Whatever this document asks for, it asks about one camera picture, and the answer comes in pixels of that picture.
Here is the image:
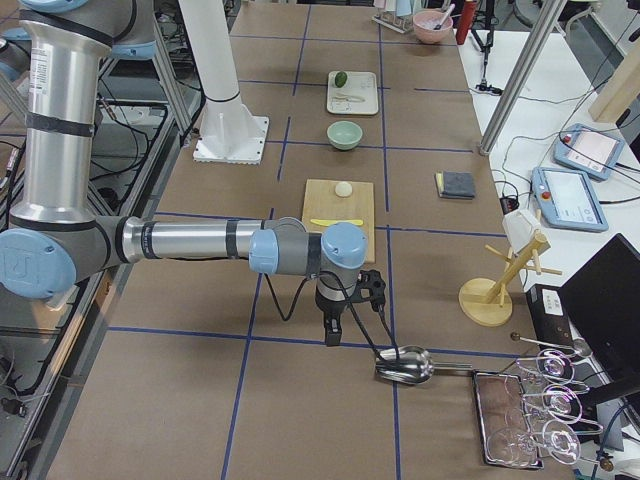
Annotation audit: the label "grey folded cloth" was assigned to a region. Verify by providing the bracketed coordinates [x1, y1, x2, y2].
[439, 171, 476, 199]

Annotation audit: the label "light green bowl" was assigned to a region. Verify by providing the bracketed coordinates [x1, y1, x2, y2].
[326, 120, 363, 151]

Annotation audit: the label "clear wine glass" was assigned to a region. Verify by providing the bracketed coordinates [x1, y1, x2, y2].
[515, 349, 590, 392]
[522, 384, 602, 429]
[486, 420, 581, 469]

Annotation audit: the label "white bear serving tray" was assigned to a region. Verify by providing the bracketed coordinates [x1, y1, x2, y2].
[326, 71, 379, 115]

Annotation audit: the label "blue teach pendant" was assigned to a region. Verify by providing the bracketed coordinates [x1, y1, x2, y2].
[531, 167, 609, 232]
[554, 123, 625, 181]

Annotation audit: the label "wire cup rack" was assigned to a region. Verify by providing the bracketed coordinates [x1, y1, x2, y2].
[372, 0, 413, 34]

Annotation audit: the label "bamboo cutting board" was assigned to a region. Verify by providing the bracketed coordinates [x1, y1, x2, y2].
[301, 179, 376, 264]

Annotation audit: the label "green avocado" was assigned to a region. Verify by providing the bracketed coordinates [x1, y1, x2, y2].
[333, 71, 348, 88]

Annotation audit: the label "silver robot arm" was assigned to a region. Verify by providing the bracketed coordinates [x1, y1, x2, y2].
[1, 27, 31, 81]
[1, 1, 368, 346]

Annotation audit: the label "yellow sponge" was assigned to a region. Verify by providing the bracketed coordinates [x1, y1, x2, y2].
[434, 171, 444, 196]

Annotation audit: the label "red cylinder bottle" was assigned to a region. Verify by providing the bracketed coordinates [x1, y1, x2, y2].
[455, 0, 477, 45]

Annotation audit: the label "white steamed bun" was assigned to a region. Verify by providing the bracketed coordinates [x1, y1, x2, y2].
[334, 181, 353, 198]

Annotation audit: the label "aluminium frame post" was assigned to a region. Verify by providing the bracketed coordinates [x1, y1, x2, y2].
[479, 0, 567, 156]

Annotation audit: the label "pink ice bowl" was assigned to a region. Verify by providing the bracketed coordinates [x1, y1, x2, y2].
[412, 10, 453, 44]

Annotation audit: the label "wooden cup tree stand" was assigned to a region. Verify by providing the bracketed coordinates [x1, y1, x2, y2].
[458, 229, 562, 327]

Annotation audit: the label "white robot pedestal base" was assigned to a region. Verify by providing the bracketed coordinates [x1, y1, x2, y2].
[179, 0, 269, 165]

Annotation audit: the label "white ceramic spoon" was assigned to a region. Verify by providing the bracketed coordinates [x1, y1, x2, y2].
[331, 93, 367, 103]

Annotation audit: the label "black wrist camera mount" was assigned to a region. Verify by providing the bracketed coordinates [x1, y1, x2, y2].
[353, 269, 386, 312]

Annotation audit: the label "white paper cup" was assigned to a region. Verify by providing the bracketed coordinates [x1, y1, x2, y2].
[502, 209, 541, 254]

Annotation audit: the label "dark metal tray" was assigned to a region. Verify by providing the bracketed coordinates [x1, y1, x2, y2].
[472, 371, 544, 471]

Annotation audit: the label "metal scoop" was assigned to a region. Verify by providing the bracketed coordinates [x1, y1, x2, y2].
[375, 345, 473, 385]

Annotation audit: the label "black laptop monitor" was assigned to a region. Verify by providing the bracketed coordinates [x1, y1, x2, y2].
[560, 233, 639, 378]

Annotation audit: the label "yellow plastic knife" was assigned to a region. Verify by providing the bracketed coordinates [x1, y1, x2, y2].
[310, 218, 364, 227]

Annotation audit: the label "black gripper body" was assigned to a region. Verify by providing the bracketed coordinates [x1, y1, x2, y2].
[315, 283, 346, 330]

